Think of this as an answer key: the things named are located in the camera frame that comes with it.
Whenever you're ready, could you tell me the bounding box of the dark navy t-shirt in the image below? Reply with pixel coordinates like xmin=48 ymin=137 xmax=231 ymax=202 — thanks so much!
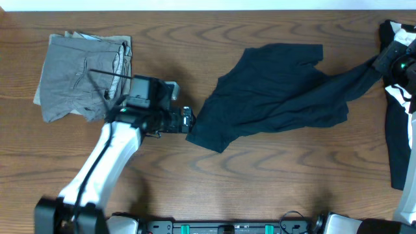
xmin=186 ymin=44 xmax=381 ymax=153

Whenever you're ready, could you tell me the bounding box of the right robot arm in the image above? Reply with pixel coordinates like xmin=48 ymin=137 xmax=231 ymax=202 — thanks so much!
xmin=308 ymin=40 xmax=415 ymax=234

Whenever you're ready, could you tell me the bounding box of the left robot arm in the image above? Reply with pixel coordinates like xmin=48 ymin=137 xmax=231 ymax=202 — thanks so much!
xmin=34 ymin=107 xmax=194 ymax=233

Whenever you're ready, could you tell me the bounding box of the black and white garment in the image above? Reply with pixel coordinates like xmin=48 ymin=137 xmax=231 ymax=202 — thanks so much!
xmin=379 ymin=19 xmax=415 ymax=190

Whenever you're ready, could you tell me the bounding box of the right black cable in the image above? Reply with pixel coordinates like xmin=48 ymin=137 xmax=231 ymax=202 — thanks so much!
xmin=278 ymin=210 xmax=309 ymax=233

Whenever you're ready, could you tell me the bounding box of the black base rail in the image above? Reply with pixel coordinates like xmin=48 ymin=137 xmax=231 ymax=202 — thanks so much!
xmin=107 ymin=219 xmax=326 ymax=234

